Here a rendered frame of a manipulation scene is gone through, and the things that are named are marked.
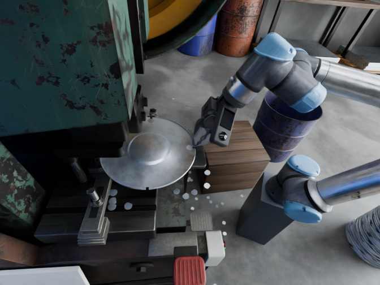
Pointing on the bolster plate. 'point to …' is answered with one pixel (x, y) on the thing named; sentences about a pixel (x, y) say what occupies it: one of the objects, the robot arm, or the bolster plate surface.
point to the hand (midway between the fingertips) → (195, 145)
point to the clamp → (96, 215)
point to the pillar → (78, 171)
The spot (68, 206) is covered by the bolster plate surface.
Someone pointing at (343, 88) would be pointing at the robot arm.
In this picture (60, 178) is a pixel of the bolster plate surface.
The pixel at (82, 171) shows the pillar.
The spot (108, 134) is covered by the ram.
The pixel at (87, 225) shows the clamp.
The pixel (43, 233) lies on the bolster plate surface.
